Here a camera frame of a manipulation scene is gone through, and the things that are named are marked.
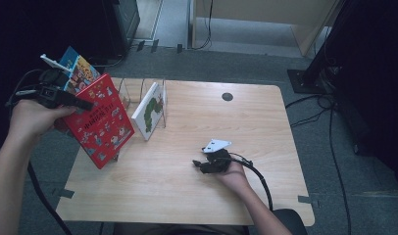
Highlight black metal stand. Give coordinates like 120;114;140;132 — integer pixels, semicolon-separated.
286;0;353;96

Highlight person's right hand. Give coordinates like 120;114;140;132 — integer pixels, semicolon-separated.
216;161;252;194

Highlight black curved floor cable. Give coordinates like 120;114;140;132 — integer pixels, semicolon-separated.
90;53;128;69

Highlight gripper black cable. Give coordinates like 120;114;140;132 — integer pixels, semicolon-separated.
227;152;274;212
4;68;74;235

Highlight black round seat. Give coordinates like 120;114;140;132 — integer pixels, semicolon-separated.
273;209;309;235

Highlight colourful animal picture book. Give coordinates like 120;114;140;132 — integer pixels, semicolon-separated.
64;55;102;96

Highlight thin black hanging cable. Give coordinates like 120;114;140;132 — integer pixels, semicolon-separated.
191;0;215;51

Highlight white caterpillar picture book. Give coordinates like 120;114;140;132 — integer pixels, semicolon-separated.
130;81;169;142

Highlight long black floor cable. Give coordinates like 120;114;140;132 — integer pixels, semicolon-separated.
328;107;352;235

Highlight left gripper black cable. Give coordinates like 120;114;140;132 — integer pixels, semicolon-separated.
4;68;74;235

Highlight black curtain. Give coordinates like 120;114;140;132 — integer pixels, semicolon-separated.
323;0;398;197
0;0;123;155

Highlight clear acrylic book rack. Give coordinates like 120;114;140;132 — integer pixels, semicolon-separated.
107;77;169;163

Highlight light wooden cabinet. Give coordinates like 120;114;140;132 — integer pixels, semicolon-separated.
188;0;338;57

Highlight person's left hand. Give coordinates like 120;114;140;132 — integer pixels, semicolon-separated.
7;98;78;142

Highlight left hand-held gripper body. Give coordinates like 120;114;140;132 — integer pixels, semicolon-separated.
36;53;75;111

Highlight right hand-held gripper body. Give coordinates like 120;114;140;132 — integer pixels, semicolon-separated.
201;138;234;175

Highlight red picture book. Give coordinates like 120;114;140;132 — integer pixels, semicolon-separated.
54;72;136;170

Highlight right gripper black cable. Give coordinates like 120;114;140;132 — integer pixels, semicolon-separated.
227;152;274;212

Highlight black cabinet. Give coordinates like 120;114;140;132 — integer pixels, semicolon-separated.
102;0;141;57

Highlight black looped floor cable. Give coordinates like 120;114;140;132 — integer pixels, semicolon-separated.
284;93;336;129

